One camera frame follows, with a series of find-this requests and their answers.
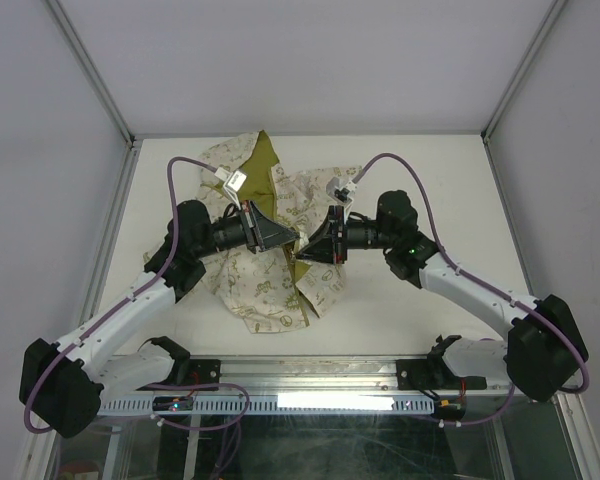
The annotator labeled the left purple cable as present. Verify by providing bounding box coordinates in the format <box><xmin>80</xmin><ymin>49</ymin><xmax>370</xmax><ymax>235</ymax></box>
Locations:
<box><xmin>23</xmin><ymin>156</ymin><xmax>251</xmax><ymax>480</ymax></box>

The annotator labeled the slotted grey cable duct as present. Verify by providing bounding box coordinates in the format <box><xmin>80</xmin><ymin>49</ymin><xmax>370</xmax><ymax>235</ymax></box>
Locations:
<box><xmin>99</xmin><ymin>392</ymin><xmax>435</xmax><ymax>417</ymax></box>

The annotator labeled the aluminium frame post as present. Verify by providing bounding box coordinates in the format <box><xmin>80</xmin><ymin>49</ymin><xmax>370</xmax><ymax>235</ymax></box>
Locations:
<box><xmin>481</xmin><ymin>0</ymin><xmax>569</xmax><ymax>144</ymax></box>
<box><xmin>42</xmin><ymin>0</ymin><xmax>136</xmax><ymax>147</ymax></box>

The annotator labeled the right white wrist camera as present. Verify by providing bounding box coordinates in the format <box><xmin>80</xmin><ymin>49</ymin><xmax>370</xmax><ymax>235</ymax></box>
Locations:
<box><xmin>326</xmin><ymin>177</ymin><xmax>357</xmax><ymax>220</ymax></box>

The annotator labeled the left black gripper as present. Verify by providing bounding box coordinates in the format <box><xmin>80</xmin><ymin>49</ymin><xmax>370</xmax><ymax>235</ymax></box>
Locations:
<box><xmin>194</xmin><ymin>199</ymin><xmax>300</xmax><ymax>259</ymax></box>

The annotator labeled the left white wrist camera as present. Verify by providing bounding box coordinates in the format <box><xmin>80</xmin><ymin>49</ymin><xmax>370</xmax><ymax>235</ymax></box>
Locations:
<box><xmin>214</xmin><ymin>167</ymin><xmax>247</xmax><ymax>209</ymax></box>

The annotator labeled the aluminium mounting rail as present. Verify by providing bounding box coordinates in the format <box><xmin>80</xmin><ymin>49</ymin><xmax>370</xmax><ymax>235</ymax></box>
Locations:
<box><xmin>44</xmin><ymin>352</ymin><xmax>581</xmax><ymax>401</ymax></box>

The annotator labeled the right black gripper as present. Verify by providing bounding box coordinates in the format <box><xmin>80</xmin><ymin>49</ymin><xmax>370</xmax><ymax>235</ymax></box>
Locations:
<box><xmin>295</xmin><ymin>205</ymin><xmax>395</xmax><ymax>265</ymax></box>

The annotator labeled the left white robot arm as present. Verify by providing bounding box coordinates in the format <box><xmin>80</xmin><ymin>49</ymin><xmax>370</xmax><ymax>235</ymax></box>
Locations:
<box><xmin>19</xmin><ymin>200</ymin><xmax>299</xmax><ymax>438</ymax></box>

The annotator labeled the cream green printed jacket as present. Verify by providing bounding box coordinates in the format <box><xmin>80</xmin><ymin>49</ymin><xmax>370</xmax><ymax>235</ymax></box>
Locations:
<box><xmin>199</xmin><ymin>131</ymin><xmax>361</xmax><ymax>333</ymax></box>

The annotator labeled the purple cable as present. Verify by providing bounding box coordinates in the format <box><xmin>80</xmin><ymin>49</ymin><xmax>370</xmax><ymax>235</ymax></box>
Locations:
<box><xmin>352</xmin><ymin>152</ymin><xmax>592</xmax><ymax>429</ymax></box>
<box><xmin>23</xmin><ymin>156</ymin><xmax>251</xmax><ymax>480</ymax></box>

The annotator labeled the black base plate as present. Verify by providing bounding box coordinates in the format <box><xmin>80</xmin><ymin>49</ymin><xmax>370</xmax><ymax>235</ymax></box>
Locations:
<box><xmin>395</xmin><ymin>358</ymin><xmax>487</xmax><ymax>391</ymax></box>
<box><xmin>163</xmin><ymin>357</ymin><xmax>222</xmax><ymax>391</ymax></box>

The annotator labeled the right aluminium frame post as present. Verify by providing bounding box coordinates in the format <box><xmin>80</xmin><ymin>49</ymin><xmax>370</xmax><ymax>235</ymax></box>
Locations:
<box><xmin>481</xmin><ymin>0</ymin><xmax>569</xmax><ymax>144</ymax></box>

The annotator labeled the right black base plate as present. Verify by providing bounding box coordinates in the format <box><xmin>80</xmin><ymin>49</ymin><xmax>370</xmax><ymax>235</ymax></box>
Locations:
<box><xmin>395</xmin><ymin>358</ymin><xmax>487</xmax><ymax>391</ymax></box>

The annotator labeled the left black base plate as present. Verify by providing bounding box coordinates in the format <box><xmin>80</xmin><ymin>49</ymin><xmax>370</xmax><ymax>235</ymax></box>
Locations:
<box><xmin>163</xmin><ymin>357</ymin><xmax>222</xmax><ymax>391</ymax></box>

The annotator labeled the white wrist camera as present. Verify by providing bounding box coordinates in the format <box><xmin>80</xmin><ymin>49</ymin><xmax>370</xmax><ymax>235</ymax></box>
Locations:
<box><xmin>326</xmin><ymin>177</ymin><xmax>357</xmax><ymax>220</ymax></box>
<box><xmin>214</xmin><ymin>167</ymin><xmax>247</xmax><ymax>209</ymax></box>

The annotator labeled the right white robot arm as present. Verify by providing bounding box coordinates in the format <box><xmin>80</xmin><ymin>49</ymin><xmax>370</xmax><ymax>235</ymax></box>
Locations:
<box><xmin>296</xmin><ymin>190</ymin><xmax>589</xmax><ymax>402</ymax></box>

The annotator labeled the left aluminium frame post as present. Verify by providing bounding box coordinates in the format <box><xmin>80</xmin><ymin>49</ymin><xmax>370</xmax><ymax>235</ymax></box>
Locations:
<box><xmin>42</xmin><ymin>0</ymin><xmax>136</xmax><ymax>147</ymax></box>

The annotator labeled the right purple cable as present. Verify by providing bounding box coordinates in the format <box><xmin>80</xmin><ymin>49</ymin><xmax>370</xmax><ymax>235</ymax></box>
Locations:
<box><xmin>352</xmin><ymin>152</ymin><xmax>592</xmax><ymax>429</ymax></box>

